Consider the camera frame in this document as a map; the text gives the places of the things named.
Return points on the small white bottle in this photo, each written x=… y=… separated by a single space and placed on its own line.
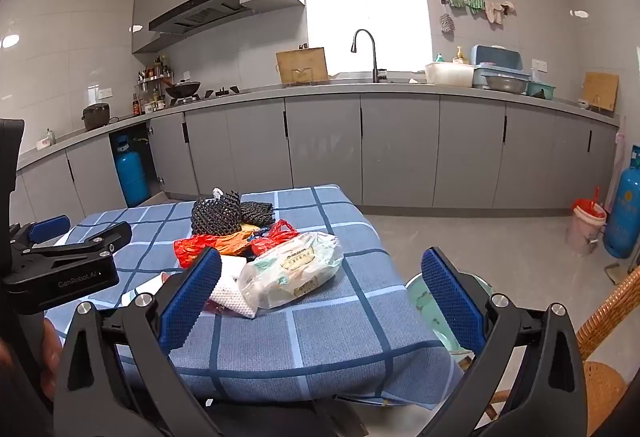
x=48 y=137

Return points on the pink hanging gloves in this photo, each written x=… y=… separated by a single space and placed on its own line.
x=500 y=11

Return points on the orange snack wrapper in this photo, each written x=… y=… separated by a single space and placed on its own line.
x=232 y=242

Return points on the red plastic bag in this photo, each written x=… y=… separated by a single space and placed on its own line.
x=277 y=237

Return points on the blue dish rack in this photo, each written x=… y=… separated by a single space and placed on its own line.
x=495 y=59

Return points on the white foam net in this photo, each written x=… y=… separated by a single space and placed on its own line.
x=227 y=294

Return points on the white wall socket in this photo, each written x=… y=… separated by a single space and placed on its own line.
x=97 y=93
x=539 y=64

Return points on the grey hanging brush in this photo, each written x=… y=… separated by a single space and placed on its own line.
x=446 y=23

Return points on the blue checked tablecloth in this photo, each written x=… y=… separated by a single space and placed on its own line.
x=310 y=332

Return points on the bulky black foam net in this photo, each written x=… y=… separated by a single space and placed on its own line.
x=215 y=217

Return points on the wicker chair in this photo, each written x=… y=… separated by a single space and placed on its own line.
x=600 y=382

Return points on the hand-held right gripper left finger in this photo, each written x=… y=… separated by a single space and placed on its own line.
x=192 y=297

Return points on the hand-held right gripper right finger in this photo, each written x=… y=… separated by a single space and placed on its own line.
x=450 y=297

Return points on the wooden cutting board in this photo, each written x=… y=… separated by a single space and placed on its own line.
x=600 y=89
x=302 y=64

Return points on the black range hood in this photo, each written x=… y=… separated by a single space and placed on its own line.
x=200 y=12

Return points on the person's left hand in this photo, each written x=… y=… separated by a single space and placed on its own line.
x=50 y=357

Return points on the dark rice cooker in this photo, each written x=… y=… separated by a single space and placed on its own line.
x=95 y=116

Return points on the gas stove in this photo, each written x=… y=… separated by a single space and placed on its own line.
x=210 y=94

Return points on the white plastic tub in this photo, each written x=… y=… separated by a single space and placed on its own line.
x=450 y=73

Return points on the metal basin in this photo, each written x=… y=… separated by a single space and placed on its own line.
x=505 y=83

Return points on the grey kitchen counter cabinets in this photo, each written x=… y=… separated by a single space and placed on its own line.
x=400 y=147

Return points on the green hanging cloth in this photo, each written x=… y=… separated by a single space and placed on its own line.
x=465 y=1

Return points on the flat black foam net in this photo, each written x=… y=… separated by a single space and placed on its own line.
x=257 y=213

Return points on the green plastic basket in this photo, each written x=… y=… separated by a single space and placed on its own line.
x=540 y=89

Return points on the yellow soap bottle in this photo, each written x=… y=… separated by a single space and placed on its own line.
x=459 y=56

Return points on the dark gooseneck faucet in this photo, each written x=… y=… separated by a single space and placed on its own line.
x=374 y=57

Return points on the pale green basin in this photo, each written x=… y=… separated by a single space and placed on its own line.
x=425 y=312

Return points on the blue gas cylinder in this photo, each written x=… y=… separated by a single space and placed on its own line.
x=130 y=172
x=622 y=212

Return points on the clear printed plastic bag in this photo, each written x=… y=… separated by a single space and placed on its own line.
x=295 y=267

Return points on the cardboard piece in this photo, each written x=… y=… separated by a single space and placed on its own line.
x=617 y=269

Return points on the black wok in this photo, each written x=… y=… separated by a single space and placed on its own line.
x=182 y=88

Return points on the red snack wrapper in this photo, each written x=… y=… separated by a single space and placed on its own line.
x=187 y=249

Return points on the white paper wrapper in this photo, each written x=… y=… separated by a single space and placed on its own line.
x=145 y=288

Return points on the bucket with red liner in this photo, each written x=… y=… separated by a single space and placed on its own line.
x=585 y=227

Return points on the bright window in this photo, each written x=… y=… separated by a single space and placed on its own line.
x=367 y=12

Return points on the spice rack with bottles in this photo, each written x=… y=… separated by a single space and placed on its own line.
x=152 y=77

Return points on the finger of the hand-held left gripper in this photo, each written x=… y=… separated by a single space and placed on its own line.
x=50 y=226
x=100 y=237

